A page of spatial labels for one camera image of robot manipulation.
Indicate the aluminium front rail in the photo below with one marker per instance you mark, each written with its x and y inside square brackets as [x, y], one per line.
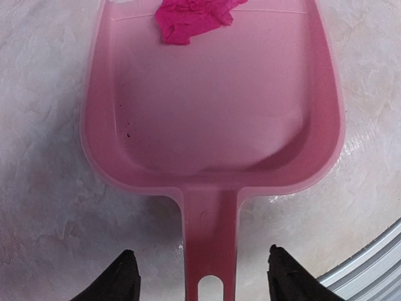
[373, 273]

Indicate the pink plastic dustpan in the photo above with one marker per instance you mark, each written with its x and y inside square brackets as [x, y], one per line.
[245, 110]

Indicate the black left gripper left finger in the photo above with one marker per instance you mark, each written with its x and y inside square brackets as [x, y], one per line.
[120, 281]

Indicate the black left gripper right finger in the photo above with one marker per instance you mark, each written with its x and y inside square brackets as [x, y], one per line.
[289, 281]

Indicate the magenta scrap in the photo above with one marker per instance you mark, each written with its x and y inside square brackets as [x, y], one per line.
[180, 20]

